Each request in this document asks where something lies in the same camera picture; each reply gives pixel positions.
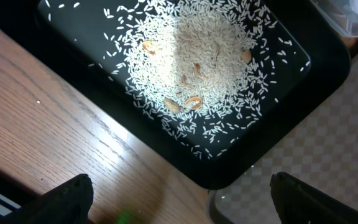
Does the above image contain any black plastic tray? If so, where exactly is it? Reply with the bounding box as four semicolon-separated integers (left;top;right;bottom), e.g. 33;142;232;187
0;0;351;190

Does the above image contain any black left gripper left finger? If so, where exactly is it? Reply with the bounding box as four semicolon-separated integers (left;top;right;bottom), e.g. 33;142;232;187
0;174;94;224

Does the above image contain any brown serving tray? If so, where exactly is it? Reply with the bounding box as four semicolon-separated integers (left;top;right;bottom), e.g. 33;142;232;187
207;54;358;223

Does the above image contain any clear plastic bin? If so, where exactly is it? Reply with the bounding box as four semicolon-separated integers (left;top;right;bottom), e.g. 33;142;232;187
311;0;358;37

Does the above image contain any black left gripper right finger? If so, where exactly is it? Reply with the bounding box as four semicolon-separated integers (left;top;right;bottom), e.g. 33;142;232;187
270;172;358;224

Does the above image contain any pile of rice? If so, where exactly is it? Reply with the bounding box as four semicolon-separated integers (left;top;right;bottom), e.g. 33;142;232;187
44;0;312;159

